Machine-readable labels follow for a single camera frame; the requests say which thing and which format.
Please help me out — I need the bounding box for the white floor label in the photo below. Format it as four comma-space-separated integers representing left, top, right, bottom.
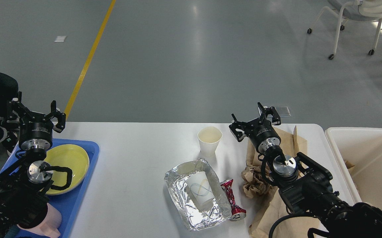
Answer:
54, 36, 67, 43

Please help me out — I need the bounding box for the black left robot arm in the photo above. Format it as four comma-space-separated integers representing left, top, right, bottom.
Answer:
0, 92, 73, 238

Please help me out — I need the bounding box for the white rolling chair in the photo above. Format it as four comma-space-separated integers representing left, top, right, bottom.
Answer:
306, 0, 382, 60

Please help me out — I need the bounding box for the pink mug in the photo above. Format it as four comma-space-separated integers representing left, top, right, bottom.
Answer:
17, 203, 62, 238

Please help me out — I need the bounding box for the aluminium foil tray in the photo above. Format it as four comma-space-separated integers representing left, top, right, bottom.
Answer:
164, 158, 232, 231

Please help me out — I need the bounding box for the brown paper bag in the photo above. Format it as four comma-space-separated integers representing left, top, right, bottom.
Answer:
246, 126, 320, 238

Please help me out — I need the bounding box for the white paper cup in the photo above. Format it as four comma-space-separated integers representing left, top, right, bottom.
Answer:
197, 126, 223, 157

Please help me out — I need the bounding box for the crushed red can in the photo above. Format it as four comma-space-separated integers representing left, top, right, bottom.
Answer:
220, 178, 246, 221

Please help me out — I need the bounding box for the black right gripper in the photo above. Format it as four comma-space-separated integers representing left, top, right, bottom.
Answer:
229, 102, 281, 154

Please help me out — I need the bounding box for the yellow plastic plate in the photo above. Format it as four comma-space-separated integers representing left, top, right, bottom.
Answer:
44, 144, 90, 196

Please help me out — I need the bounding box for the white plastic bin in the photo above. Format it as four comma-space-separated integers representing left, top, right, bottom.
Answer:
325, 128, 382, 210

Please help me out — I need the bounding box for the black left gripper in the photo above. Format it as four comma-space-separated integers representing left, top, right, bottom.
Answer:
7, 92, 66, 151

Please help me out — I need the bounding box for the transparent floor plate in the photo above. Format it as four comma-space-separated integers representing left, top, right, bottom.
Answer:
259, 106, 292, 118

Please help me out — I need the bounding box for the crumpled brown paper ball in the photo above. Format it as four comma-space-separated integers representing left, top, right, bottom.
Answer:
241, 166, 277, 199

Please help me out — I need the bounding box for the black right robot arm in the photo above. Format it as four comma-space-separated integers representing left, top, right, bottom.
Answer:
229, 102, 382, 238

